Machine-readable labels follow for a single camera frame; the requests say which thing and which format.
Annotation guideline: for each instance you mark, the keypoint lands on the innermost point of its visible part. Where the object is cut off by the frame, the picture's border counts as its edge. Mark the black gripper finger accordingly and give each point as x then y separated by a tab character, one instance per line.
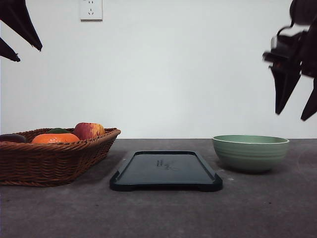
15	14
285	77
311	107
7	52

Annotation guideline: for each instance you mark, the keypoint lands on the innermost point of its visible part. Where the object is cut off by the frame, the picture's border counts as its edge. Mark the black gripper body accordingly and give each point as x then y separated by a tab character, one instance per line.
297	50

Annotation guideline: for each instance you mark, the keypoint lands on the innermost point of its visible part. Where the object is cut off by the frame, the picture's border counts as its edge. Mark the green ceramic bowl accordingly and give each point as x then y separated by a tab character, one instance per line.
246	152

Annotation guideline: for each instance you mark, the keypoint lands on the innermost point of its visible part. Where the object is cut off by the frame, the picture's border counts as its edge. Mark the brown wicker basket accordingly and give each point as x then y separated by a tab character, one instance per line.
25	163

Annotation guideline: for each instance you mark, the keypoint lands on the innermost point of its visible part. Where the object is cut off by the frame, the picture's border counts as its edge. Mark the dark purple fruit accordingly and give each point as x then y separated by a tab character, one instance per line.
15	138

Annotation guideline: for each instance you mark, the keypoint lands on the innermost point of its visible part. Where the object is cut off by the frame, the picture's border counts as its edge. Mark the dark green fruit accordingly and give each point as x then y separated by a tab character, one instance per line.
58	130

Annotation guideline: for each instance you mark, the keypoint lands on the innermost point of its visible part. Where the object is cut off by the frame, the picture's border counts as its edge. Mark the orange tangerine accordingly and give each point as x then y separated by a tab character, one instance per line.
55	138

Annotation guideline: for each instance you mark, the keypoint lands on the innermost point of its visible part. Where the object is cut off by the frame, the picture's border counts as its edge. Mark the red yellow apple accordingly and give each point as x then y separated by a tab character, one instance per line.
84	130

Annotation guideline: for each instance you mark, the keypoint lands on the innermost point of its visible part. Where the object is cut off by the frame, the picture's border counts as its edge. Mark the dark rectangular tray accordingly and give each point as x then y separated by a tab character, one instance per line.
165	170

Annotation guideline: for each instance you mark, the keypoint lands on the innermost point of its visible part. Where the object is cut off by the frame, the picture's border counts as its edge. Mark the white wall socket left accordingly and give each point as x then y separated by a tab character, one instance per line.
91	11

